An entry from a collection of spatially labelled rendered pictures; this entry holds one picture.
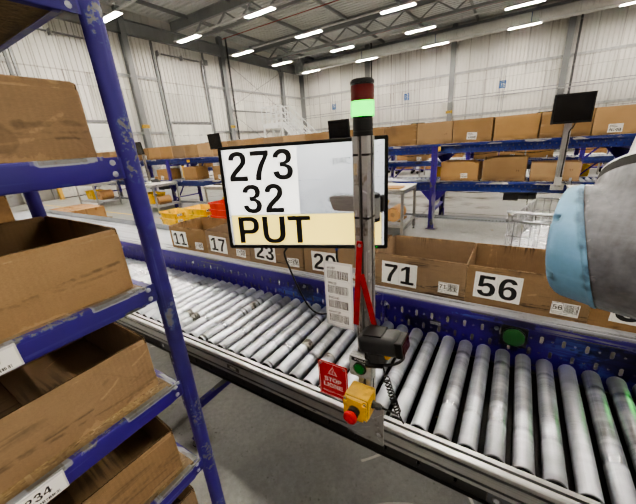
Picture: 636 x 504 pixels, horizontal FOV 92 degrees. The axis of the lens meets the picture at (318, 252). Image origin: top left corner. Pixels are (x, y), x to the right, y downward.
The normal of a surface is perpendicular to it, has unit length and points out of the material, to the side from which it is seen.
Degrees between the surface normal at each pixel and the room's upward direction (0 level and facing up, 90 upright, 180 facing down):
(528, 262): 90
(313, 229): 86
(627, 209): 45
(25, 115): 90
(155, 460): 91
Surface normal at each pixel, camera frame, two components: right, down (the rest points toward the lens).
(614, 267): -0.80, 0.17
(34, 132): 0.86, 0.12
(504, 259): -0.52, 0.31
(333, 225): -0.21, 0.28
